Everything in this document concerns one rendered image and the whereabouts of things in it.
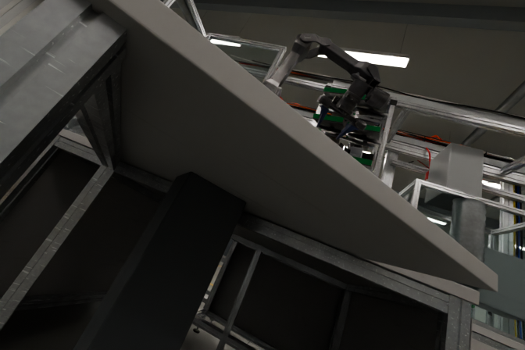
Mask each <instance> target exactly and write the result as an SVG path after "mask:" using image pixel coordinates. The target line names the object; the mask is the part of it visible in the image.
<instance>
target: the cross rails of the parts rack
mask: <svg viewBox="0 0 525 350"><path fill-rule="evenodd" d="M354 110H357V111H360V112H364V113H369V114H373V115H377V116H382V117H386V118H387V117H388V114H387V113H384V112H378V111H374V110H371V109H364V108H361V107H358V106H356V107H355V108H354ZM350 116H352V117H356V118H360V119H361V120H364V121H367V122H371V123H376V124H380V121H379V120H373V119H370V118H366V117H362V116H357V115H353V114H352V115H350ZM315 127H316V128H319V129H322V130H327V131H330V132H334V133H336V134H332V133H329V132H326V131H322V130H321V131H322V132H323V133H324V134H325V135H327V136H330V137H333V138H336V137H337V136H338V135H337V134H340V133H341V130H338V129H334V128H331V127H326V126H323V125H319V126H318V127H317V124H316V125H315ZM345 136H348V137H351V138H356V139H359V140H362V141H357V140H355V139H351V138H348V137H340V138H339V139H341V140H344V141H349V142H352V143H356V144H358V145H364V146H366V147H370V148H374V145H372V144H369V143H366V142H363V141H368V142H371V143H374V144H377V145H380V144H381V141H378V140H375V139H372V138H369V137H363V136H361V135H358V134H352V133H347V134H346V135H345Z"/></svg>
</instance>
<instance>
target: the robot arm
mask: <svg viewBox="0 0 525 350"><path fill-rule="evenodd" d="M312 42H316V43H318V44H319V45H320V46H319V47H317V48H313V49H311V50H309V49H310V47H311V44H312ZM318 55H324V56H326V57H327V58H328V59H330V60H331V61H333V62H334V63H336V64H337V65H339V66H340V67H341V68H343V69H344V70H346V71H347V72H349V73H350V75H351V76H350V77H351V78H352V79H353V80H354V81H353V82H352V84H351V85H350V87H349V88H348V90H347V91H346V92H345V94H344V95H343V96H342V98H340V97H338V96H337V95H336V96H335V97H334V99H333V100H331V99H329V98H328V97H327V96H326V95H321V96H319V97H318V99H317V100H316V101H317V102H318V103H320V104H321V105H319V107H320V108H321V109H320V118H319V120H318V123H317V127H318V126H319V125H320V124H321V123H322V121H323V119H324V117H325V116H326V114H327V113H328V111H329V109H328V108H330V109H332V110H334V111H335V112H336V113H338V114H340V115H341V116H343V117H344V118H345V119H347V120H349V121H350V123H347V124H346V126H345V128H344V129H343V130H342V131H341V133H340V134H339V135H338V136H337V137H336V139H339V138H341V137H343V136H344V135H346V134H347V133H349V132H351V131H353V130H362V131H364V130H365V128H366V123H365V122H364V121H362V120H361V119H360V118H356V117H352V116H350V115H351V114H352V111H353V110H354V108H355V107H356V106H357V105H358V104H359V103H360V100H361V99H362V98H363V96H364V94H366V97H365V101H364V102H365V103H367V104H368V105H370V106H372V107H374V108H375V109H376V110H378V111H381V110H382V109H383V108H384V107H385V106H386V104H387V103H388V102H389V100H390V99H391V96H390V94H388V93H387V92H385V91H382V90H381V89H379V88H378V87H377V86H378V84H379V83H380V82H381V80H380V75H379V70H378V67H377V66H375V65H373V64H372V63H370V62H367V61H359V60H358V59H356V58H354V57H353V56H352V55H350V54H348V53H347V52H346V51H344V50H343V49H341V48H339V47H338V46H336V45H335V44H334V43H332V41H331V39H329V38H327V37H320V36H318V35H317V34H299V35H298V36H297V37H296V39H295V43H294V44H293V47H292V50H291V52H290V53H289V55H288V56H287V58H286V59H285V60H284V61H283V62H282V64H281V65H280V67H279V68H278V69H277V71H276V72H275V74H274V75H273V76H272V77H271V78H270V79H269V80H265V81H264V82H263V84H264V85H265V86H266V87H268V88H269V89H270V90H271V91H272V92H273V93H274V94H276V95H277V96H278V97H280V94H281V91H282V87H281V85H282V84H283V82H285V80H286V79H287V77H288V76H289V74H290V73H291V71H292V70H293V69H294V68H295V66H296V65H297V63H300V62H301V61H303V60H304V59H311V58H313V57H316V56H318Z"/></svg>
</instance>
